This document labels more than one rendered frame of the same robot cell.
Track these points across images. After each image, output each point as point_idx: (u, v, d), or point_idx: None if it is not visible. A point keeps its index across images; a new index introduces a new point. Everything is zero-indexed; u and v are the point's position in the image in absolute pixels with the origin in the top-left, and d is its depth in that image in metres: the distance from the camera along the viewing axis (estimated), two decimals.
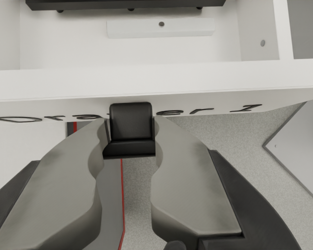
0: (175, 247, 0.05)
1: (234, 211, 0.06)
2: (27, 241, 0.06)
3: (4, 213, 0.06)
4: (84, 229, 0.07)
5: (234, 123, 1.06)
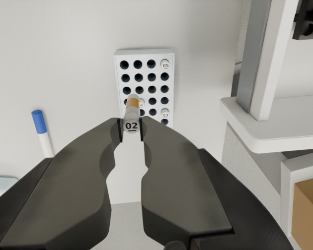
0: (175, 247, 0.05)
1: (224, 208, 0.06)
2: (37, 238, 0.06)
3: (17, 208, 0.07)
4: (93, 229, 0.07)
5: None
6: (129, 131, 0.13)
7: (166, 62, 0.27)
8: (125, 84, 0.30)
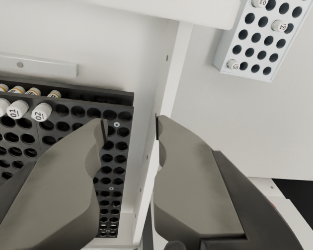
0: (175, 247, 0.05)
1: (237, 212, 0.06)
2: (24, 242, 0.06)
3: (1, 214, 0.06)
4: (82, 229, 0.07)
5: None
6: (43, 118, 0.17)
7: (233, 70, 0.27)
8: (277, 51, 0.28)
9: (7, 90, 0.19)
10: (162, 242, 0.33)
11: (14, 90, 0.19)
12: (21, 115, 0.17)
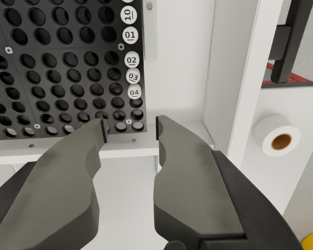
0: (175, 247, 0.05)
1: (237, 212, 0.06)
2: (24, 242, 0.06)
3: (1, 214, 0.06)
4: (82, 229, 0.07)
5: None
6: (129, 65, 0.17)
7: None
8: None
9: None
10: None
11: None
12: (128, 43, 0.16)
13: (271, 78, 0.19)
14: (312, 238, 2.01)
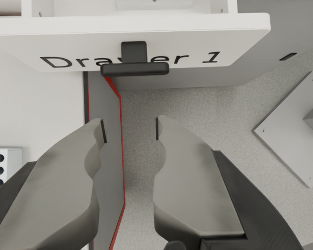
0: (175, 247, 0.05)
1: (237, 212, 0.06)
2: (24, 242, 0.06)
3: (1, 214, 0.06)
4: (82, 229, 0.07)
5: (226, 109, 1.15)
6: None
7: None
8: None
9: None
10: None
11: None
12: None
13: (105, 66, 0.22)
14: None
